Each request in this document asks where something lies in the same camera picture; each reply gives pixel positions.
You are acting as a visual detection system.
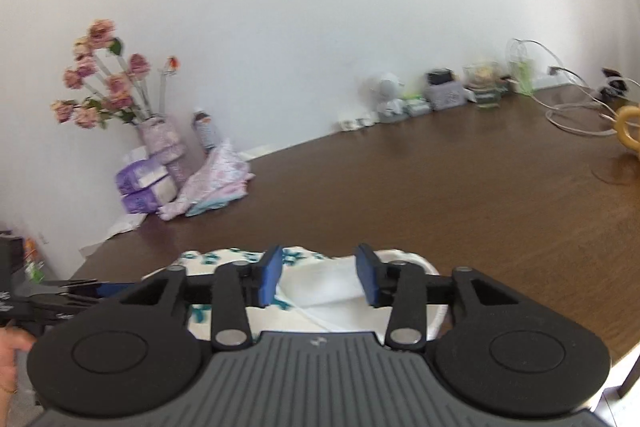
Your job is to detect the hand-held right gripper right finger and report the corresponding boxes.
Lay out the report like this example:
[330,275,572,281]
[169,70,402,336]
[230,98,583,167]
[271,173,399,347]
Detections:
[354,243,521,350]

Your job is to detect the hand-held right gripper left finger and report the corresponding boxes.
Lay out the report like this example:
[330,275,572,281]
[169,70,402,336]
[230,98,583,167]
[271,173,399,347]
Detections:
[120,245,283,352]

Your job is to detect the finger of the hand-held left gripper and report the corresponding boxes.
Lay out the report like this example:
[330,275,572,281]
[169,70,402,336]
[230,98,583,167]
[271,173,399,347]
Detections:
[44,278,125,300]
[27,293,108,311]

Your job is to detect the cream teal-flowered garment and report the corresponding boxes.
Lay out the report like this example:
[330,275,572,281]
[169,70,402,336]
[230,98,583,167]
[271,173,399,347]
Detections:
[142,246,448,344]

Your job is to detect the pink floral folded clothes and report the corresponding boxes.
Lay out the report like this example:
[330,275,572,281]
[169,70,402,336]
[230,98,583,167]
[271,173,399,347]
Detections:
[159,138,254,221]

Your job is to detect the person's left hand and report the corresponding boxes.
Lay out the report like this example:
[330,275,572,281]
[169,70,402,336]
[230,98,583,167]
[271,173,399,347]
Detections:
[0,326,37,413]

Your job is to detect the clear rack with packets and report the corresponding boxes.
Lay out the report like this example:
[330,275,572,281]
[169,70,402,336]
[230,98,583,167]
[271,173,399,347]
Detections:
[20,234,51,286]

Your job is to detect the crumpled white tissue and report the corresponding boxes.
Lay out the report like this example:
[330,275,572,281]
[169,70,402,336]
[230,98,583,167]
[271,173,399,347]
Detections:
[80,212,149,256]

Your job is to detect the teal folded cloth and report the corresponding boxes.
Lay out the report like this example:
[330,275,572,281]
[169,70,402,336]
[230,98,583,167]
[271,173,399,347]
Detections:
[187,196,237,218]

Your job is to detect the sealed purple tissue pack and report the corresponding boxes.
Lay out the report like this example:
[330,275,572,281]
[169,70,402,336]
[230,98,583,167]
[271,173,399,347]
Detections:
[120,186,179,216]

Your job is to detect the opened purple tissue pack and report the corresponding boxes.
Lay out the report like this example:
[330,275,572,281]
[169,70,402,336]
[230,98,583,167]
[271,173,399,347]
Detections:
[116,157,171,196]

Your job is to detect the brown tea bottle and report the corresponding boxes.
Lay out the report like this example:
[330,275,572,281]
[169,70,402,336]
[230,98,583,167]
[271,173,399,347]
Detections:
[194,108,219,154]

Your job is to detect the purple mottled vase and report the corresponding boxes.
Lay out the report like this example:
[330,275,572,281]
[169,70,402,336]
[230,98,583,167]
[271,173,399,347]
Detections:
[136,114,190,188]

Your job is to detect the green and white small pack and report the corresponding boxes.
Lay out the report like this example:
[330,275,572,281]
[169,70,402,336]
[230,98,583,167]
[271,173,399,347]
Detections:
[402,94,432,118]

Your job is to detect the white robot-shaped speaker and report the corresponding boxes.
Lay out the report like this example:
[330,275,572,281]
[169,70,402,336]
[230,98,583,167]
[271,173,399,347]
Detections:
[361,74,407,124]

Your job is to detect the grey patterned tin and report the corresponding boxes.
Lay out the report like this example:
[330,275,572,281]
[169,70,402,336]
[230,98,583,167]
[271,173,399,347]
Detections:
[425,82,469,112]

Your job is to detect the dried pink rose bouquet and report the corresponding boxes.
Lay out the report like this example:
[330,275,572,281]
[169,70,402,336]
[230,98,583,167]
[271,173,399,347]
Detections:
[50,19,181,130]

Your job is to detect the square glass cup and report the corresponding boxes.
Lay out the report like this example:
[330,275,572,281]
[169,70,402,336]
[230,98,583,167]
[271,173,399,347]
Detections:
[462,62,504,109]

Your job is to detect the white cable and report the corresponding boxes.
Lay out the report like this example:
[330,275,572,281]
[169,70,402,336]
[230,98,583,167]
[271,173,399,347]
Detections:
[512,38,630,138]

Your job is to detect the yellow ring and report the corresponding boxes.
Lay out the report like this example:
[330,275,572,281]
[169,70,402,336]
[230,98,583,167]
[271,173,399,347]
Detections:
[614,105,640,154]

